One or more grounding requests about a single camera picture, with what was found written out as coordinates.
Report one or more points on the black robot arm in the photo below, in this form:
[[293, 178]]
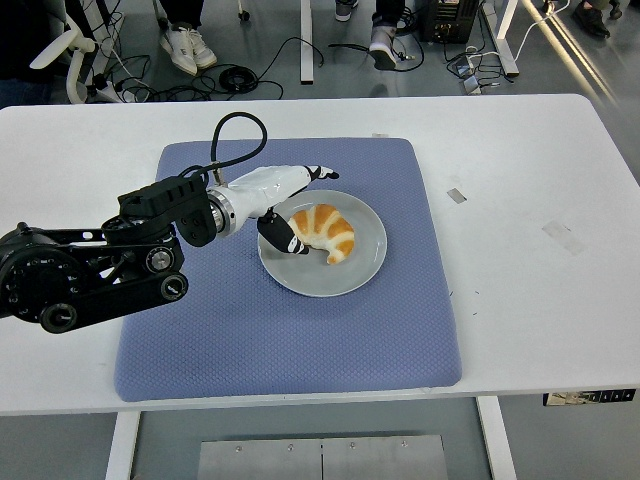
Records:
[[165, 200]]

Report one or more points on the white office chair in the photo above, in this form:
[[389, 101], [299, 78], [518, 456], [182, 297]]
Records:
[[75, 45]]

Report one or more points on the table height control panel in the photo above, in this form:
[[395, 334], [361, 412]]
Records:
[[590, 397]]

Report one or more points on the white background table leg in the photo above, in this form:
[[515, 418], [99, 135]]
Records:
[[506, 40], [306, 45]]

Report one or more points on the black caster wheel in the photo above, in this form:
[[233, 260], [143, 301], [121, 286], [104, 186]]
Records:
[[245, 15]]

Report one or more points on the grey power adapter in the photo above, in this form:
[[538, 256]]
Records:
[[471, 84]]

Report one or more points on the person with grey shoes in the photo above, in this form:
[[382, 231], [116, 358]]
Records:
[[384, 47]]

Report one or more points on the small grey tape piece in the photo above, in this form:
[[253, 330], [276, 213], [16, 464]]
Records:
[[456, 196]]

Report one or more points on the large grey tape piece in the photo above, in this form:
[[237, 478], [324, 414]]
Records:
[[562, 237]]

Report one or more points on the grey metal plate with screws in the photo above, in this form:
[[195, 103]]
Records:
[[320, 460]]

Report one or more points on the person with black shoes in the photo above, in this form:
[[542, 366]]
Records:
[[592, 17]]

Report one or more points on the grey round plate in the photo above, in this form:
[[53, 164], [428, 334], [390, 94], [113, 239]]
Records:
[[325, 277]]

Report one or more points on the golden croissant bread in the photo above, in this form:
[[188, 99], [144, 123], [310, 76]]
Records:
[[327, 227]]

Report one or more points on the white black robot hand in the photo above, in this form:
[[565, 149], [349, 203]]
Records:
[[265, 187]]

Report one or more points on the blue quilted mat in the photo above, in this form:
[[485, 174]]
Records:
[[250, 340]]

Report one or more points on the person with white shoes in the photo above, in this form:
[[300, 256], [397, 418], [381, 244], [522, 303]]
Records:
[[182, 45]]

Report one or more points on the black equipment box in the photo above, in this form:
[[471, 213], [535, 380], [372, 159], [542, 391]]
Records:
[[450, 22]]

